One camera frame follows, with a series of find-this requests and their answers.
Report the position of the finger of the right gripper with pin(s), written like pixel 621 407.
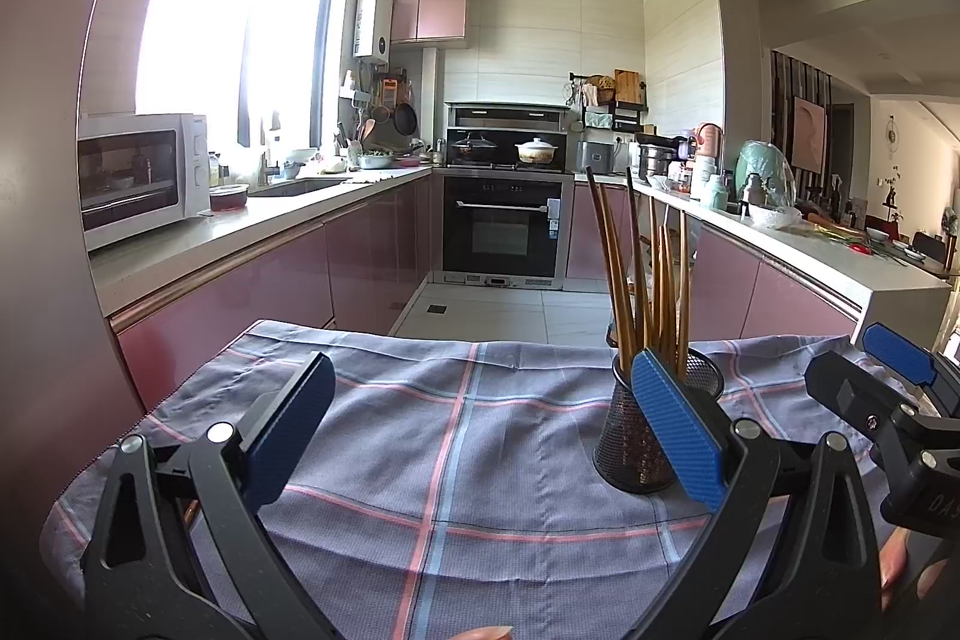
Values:
pixel 900 347
pixel 868 403

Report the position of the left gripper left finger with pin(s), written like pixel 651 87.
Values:
pixel 178 549

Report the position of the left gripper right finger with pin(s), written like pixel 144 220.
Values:
pixel 821 579

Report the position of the bamboo chopstick three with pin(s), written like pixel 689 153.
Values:
pixel 627 311

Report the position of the bamboo chopstick six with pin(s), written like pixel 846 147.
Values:
pixel 683 299

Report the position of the bamboo chopstick five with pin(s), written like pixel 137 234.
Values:
pixel 668 312

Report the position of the bamboo chopstick four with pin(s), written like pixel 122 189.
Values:
pixel 656 272

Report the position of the bamboo chopstick one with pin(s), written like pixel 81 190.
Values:
pixel 623 313

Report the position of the bamboo chopstick two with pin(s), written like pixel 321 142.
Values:
pixel 639 278

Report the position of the person's right hand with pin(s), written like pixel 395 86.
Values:
pixel 919 577

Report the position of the person's left hand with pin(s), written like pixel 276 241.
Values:
pixel 486 633

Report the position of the white bowl on counter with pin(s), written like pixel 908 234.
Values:
pixel 773 218

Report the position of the black mesh utensil cup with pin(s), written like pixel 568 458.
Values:
pixel 646 442

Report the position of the green table fan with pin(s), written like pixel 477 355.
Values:
pixel 772 169

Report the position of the plaid purple table cloth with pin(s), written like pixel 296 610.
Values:
pixel 451 485

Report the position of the pink kettle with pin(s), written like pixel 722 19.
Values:
pixel 709 140

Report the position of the steel pot on counter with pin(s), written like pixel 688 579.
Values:
pixel 657 152

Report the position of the red dish on counter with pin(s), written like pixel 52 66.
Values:
pixel 228 197

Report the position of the white microwave oven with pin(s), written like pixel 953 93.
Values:
pixel 140 171

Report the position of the black built-in oven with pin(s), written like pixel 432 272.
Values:
pixel 505 228

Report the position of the white ceramic pot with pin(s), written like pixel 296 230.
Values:
pixel 536 152

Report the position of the black cooking pot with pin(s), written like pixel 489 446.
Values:
pixel 474 149

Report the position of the hanging black frying pan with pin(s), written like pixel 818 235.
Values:
pixel 405 120

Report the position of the range hood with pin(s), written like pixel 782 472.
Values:
pixel 508 116

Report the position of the white water heater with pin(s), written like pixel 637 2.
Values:
pixel 373 24

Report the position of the pink upper cabinet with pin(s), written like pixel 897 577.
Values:
pixel 421 21

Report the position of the black wall rack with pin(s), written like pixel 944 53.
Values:
pixel 615 102

